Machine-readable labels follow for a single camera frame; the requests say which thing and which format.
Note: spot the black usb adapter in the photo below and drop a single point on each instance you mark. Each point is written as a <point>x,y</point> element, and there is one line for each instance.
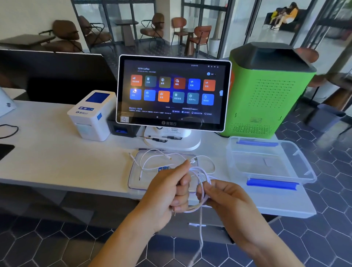
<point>159,140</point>
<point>173,137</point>

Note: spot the white label printer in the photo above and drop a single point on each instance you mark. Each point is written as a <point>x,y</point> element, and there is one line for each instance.
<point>90,121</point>

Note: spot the clear plastic lid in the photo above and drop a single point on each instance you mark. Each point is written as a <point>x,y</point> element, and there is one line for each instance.
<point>150,181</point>

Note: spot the dark pedestal table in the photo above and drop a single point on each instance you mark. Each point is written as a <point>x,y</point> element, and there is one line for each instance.
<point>128,33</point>

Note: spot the black mat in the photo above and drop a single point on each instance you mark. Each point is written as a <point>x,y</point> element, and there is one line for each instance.
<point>4,151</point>

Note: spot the grey under-table drawer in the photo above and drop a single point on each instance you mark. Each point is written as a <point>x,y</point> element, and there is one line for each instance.
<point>178,228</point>

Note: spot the person's right hand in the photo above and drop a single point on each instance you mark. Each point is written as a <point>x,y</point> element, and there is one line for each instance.
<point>231,209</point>

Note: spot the green cabinet machine grey top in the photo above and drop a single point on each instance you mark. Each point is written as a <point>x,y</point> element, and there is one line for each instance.
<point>261,96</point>

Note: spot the small round brown table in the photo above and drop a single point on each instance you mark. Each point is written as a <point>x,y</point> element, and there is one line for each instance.
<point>189,44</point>

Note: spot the clear container with blue clips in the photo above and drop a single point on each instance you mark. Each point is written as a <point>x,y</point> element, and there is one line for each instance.
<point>264,165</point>

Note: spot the black receipt printer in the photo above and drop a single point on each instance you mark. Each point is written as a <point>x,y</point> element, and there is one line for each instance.
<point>121,129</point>

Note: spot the black pen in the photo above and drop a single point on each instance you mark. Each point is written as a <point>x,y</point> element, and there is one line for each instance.
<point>148,149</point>

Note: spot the dark low table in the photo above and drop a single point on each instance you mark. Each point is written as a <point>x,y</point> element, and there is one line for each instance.
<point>24,40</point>

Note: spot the black sofa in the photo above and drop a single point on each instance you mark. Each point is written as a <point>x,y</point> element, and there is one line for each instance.
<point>301,19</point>

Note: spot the white touchscreen terminal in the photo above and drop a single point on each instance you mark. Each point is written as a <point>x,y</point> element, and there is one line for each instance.
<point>170,90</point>

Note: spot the large black monitor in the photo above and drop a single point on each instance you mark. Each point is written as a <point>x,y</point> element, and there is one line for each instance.
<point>55,79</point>

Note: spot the round wooden table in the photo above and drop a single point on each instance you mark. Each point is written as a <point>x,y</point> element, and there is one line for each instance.
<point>341,101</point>

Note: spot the white planter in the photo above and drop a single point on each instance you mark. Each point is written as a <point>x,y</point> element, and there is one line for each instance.
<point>214,46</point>

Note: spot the person's left hand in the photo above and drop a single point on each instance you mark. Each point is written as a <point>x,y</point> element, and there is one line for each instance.
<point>165,192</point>

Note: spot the brown padded armchair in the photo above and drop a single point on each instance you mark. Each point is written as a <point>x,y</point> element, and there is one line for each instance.
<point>96,35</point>
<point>156,22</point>
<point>66,30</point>

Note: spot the white appliance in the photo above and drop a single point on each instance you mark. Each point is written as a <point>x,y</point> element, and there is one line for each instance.
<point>5,104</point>

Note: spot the grey waste bin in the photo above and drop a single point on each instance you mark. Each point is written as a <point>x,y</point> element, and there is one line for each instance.
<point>324,118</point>

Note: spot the orange brown chair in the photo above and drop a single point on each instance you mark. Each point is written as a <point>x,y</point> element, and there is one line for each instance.
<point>203,31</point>
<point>178,23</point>
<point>308,55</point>

